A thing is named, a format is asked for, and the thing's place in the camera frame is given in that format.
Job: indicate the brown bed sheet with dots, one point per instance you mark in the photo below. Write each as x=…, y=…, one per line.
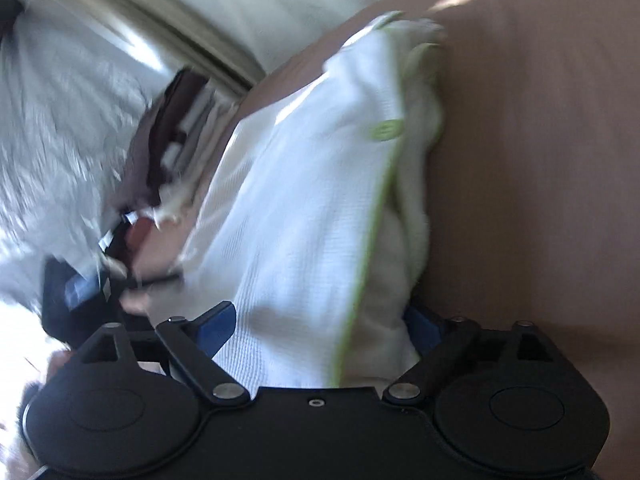
x=540, y=160

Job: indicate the brown knit sweater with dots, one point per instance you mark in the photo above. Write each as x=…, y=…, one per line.
x=150, y=150

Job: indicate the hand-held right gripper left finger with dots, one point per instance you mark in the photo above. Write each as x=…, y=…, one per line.
x=220, y=325

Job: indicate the beige shiny curtain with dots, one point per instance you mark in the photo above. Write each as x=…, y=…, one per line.
x=165, y=25

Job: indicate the stack of white folded clothes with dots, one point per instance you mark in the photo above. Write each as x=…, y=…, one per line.
x=200, y=130

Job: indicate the white waffle shirt green trim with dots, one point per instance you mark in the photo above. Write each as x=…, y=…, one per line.
x=310, y=185

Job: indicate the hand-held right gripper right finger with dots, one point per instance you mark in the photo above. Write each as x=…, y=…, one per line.
x=417, y=322

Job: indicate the silver plastic sheet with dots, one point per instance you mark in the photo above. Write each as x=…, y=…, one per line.
x=55, y=125

